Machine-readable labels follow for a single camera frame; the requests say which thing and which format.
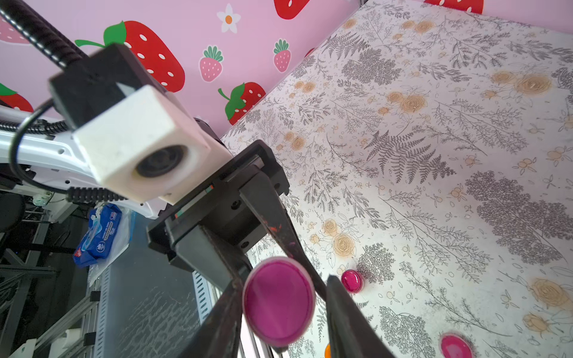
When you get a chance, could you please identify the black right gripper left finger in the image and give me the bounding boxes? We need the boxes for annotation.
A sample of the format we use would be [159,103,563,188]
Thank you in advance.
[178,276,244,357]

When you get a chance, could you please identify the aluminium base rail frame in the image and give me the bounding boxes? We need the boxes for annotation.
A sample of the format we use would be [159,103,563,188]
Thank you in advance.
[1,215,209,357]

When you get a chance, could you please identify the magenta paint jar with label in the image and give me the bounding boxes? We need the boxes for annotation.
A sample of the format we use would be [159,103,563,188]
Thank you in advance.
[243,257,316,348]

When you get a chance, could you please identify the floral patterned table mat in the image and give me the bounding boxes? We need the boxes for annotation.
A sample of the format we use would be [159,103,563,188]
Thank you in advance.
[224,1,572,357]

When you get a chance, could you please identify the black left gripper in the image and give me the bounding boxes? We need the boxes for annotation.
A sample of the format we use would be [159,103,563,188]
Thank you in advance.
[147,140,327,300]

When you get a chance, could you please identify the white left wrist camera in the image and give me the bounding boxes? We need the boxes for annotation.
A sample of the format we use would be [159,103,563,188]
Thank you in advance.
[49,45,233,204]

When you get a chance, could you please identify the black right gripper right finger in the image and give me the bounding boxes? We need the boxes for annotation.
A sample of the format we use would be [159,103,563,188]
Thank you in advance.
[326,276,393,358]

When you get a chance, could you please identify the blue wet wipes pack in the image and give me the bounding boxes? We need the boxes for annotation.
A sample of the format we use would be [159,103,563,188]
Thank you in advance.
[73,204,122,268]

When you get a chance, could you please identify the open magenta paint jar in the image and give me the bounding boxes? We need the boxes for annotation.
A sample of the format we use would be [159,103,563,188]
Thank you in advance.
[440,334,474,358]

